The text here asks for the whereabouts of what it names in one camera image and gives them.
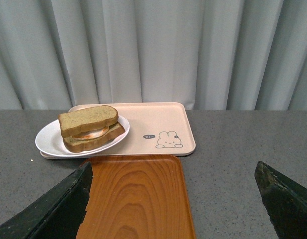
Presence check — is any white round plate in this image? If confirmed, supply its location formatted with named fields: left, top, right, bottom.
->
left=35, top=116, right=130, bottom=159

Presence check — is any fried egg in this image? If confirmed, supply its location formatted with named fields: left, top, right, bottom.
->
left=72, top=127, right=109, bottom=140

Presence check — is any grey-white curtain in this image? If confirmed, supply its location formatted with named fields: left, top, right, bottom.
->
left=0, top=0, right=307, bottom=110

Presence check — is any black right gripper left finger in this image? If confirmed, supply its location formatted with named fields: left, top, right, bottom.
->
left=0, top=162, right=93, bottom=239

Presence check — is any brown wooden tray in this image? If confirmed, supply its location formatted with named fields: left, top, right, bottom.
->
left=77, top=155, right=196, bottom=239

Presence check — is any bread slice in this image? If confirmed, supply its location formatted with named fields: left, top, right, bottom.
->
left=63, top=123, right=125, bottom=153
left=58, top=105, right=119, bottom=138

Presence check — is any beige rabbit tray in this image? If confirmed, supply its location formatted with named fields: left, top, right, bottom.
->
left=40, top=102, right=196, bottom=160

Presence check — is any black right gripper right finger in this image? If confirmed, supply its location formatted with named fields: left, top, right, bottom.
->
left=254, top=161, right=307, bottom=239

